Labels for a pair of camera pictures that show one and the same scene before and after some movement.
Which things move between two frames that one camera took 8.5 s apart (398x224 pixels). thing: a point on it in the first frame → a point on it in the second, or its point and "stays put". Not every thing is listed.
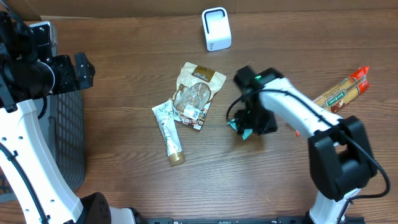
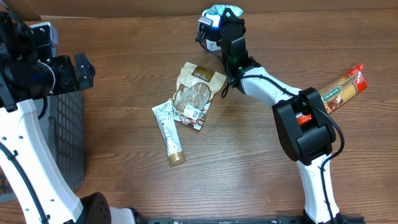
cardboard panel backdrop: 78,8 stays put
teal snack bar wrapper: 246,132 → 220,9
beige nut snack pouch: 196,88 stays put
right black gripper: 244,122 → 232,17
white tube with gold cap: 166,116 stays put
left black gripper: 71,82 stays put
